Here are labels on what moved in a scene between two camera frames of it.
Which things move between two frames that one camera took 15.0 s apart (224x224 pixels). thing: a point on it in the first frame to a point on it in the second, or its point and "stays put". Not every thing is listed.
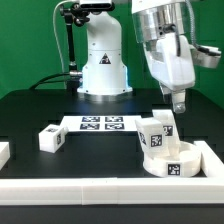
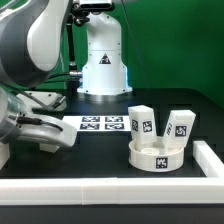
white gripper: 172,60 to 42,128
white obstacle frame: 208,190 stays put
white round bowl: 185,164 to 158,159
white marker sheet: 100,123 stays put
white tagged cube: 150,133 to 142,122
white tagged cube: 170,131 to 178,128
